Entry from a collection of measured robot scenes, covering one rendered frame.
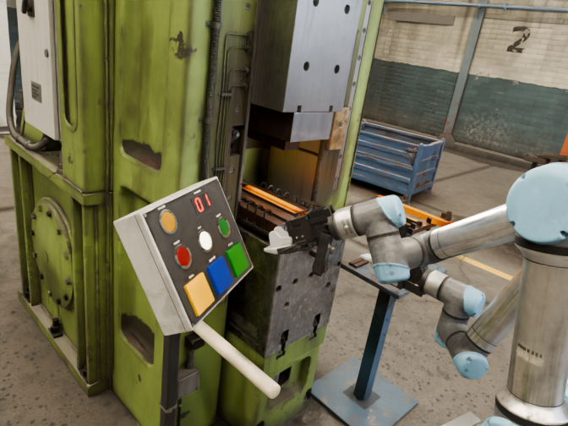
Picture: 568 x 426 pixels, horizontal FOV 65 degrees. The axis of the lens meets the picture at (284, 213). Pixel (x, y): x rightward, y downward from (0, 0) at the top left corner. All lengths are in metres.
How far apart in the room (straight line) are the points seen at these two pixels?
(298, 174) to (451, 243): 1.00
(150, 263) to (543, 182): 0.74
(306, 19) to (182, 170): 0.57
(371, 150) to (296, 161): 3.59
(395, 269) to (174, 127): 0.76
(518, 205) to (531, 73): 8.34
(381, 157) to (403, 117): 4.65
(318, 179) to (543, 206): 1.21
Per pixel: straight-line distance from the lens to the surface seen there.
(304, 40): 1.40
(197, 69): 1.33
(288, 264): 1.55
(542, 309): 0.81
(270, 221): 1.55
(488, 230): 0.99
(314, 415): 2.23
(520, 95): 9.10
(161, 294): 1.01
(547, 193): 0.75
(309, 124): 1.48
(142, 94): 1.63
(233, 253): 1.18
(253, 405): 1.92
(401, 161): 5.31
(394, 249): 1.01
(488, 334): 1.23
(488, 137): 9.26
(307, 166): 1.86
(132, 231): 0.99
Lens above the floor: 1.57
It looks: 21 degrees down
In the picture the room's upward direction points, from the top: 8 degrees clockwise
